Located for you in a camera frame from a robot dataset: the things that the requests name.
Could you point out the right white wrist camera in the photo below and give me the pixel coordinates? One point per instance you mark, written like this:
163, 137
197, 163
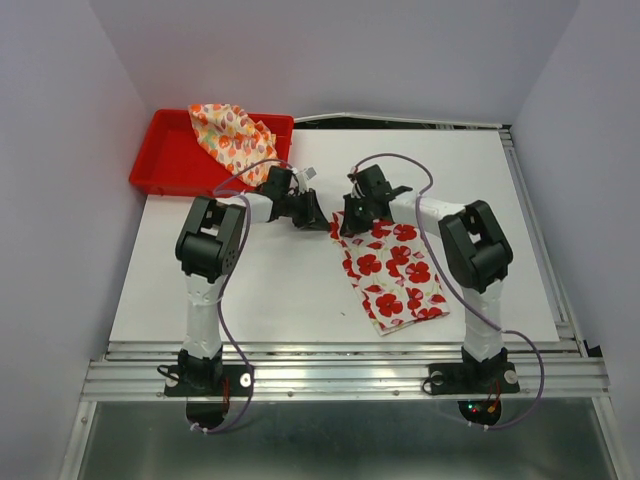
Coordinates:
357, 190

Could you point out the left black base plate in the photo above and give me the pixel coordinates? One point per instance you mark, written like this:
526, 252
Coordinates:
232, 381

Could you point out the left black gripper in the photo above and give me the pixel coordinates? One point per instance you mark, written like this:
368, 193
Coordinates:
313, 216

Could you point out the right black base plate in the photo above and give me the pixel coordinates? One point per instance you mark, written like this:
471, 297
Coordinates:
469, 378

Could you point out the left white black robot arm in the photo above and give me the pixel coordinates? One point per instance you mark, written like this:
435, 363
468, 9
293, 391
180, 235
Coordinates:
208, 249

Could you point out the aluminium frame rails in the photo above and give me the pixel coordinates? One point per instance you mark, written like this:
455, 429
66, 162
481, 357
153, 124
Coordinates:
357, 410

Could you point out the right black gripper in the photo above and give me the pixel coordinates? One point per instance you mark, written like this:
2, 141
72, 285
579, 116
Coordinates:
349, 225

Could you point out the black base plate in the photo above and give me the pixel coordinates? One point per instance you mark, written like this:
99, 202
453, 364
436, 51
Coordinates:
232, 381
469, 378

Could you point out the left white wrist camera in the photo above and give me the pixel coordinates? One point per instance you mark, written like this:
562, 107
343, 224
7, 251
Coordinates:
303, 177

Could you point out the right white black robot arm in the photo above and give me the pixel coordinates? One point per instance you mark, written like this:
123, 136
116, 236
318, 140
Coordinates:
477, 255

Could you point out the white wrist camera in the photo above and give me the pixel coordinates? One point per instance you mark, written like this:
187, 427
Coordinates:
357, 190
303, 177

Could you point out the red plastic tray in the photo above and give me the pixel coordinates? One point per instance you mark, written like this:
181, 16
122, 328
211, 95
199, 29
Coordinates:
170, 162

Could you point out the orange floral print skirt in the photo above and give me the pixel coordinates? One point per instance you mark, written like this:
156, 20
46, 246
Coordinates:
228, 134

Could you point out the red poppy print skirt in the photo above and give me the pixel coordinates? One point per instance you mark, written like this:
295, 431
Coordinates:
391, 273

